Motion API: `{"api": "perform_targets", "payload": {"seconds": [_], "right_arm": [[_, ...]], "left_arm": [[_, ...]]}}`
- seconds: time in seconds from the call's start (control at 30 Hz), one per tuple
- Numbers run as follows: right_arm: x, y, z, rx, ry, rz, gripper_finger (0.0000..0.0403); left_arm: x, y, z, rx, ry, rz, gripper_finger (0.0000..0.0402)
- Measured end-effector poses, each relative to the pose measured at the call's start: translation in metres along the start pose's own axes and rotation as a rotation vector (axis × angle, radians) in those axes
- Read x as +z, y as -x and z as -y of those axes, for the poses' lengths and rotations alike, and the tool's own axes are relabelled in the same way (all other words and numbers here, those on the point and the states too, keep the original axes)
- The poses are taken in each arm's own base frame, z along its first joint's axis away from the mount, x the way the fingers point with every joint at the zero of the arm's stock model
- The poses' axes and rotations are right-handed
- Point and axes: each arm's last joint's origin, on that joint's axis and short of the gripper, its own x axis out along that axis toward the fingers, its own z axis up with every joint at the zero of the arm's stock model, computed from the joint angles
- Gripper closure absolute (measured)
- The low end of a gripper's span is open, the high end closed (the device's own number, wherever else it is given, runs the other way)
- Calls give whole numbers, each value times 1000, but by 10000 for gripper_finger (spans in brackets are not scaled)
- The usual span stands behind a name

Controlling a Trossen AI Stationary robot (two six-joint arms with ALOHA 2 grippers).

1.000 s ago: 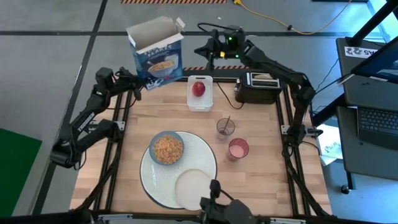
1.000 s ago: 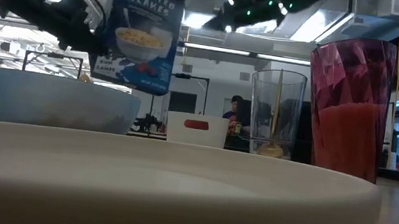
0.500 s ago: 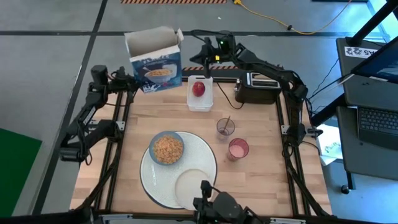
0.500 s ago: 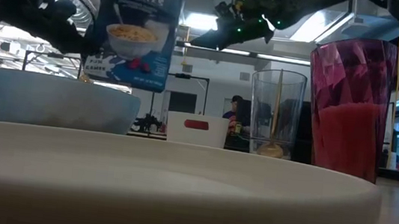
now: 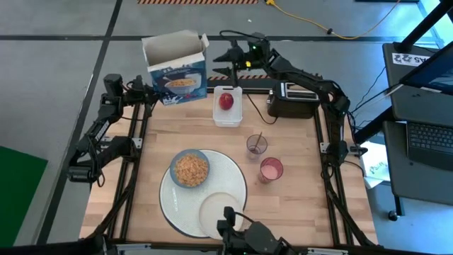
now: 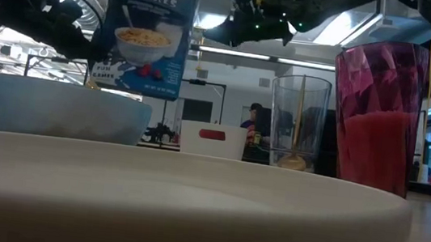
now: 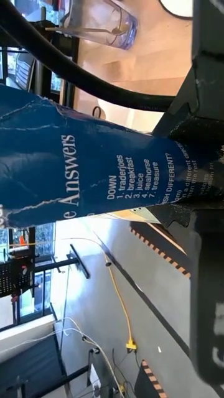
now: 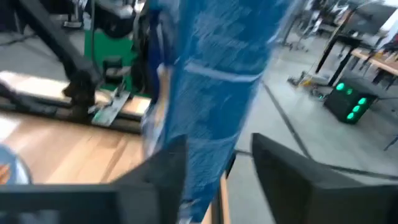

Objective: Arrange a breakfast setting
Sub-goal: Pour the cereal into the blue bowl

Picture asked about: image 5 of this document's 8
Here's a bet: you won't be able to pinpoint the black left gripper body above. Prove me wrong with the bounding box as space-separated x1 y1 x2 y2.
127 74 160 107

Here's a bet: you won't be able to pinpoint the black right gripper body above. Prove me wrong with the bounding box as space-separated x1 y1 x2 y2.
231 32 273 88

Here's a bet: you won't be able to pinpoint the red apple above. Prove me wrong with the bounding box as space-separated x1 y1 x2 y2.
218 92 235 111

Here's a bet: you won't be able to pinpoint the blue cereal box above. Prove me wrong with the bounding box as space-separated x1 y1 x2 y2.
141 29 210 107

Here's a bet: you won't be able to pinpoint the clear drinking glass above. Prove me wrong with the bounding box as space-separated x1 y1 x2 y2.
246 133 269 161

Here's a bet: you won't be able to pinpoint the pink tumbler with juice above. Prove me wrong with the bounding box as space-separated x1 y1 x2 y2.
258 157 285 184

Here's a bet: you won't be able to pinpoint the striped hazard tape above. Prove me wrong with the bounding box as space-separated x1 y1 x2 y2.
207 73 321 81

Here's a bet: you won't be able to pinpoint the clear plastic container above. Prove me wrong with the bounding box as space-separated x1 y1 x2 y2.
212 85 243 128

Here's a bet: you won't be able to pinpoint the black toaster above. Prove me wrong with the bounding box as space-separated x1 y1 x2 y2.
266 81 321 120

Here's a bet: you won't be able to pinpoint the blue cereal bowl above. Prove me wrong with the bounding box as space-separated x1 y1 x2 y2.
168 148 211 188

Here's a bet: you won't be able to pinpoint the golden cereal flakes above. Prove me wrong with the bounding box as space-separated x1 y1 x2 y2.
175 153 209 188

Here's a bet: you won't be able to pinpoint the round white woven placemat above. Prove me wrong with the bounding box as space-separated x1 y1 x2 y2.
159 149 248 239

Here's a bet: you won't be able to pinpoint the white plate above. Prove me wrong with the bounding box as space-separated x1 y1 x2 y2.
198 191 245 241

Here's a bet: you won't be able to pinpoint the white printed label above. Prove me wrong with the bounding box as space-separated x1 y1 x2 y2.
391 52 431 67

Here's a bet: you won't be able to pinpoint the white paper sheet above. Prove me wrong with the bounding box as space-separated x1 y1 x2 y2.
359 140 392 190

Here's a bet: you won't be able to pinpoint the green floor mat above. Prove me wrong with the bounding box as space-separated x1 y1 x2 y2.
0 145 49 248

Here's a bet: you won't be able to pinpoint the grey equipment cart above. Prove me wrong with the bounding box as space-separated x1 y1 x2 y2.
382 41 453 222

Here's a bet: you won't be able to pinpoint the black metal stand pole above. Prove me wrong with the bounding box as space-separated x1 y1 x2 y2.
394 0 453 52

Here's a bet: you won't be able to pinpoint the dark monitor screen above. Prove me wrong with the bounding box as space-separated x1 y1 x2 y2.
399 40 453 96

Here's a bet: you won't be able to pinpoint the laptop keyboard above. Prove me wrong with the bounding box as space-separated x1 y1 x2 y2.
406 121 453 173

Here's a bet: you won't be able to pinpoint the black toaster cord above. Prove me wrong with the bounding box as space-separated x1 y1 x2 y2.
246 92 280 125

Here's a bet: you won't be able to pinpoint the yellow floor cable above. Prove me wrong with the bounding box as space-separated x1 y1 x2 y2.
265 0 403 40

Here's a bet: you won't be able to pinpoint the black cable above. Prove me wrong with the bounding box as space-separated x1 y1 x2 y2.
350 65 403 114

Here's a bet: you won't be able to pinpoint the black table-level camera mount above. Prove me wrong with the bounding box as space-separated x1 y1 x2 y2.
216 206 302 255

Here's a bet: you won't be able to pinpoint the black aluminium table frame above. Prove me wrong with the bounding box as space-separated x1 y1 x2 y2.
79 84 378 249

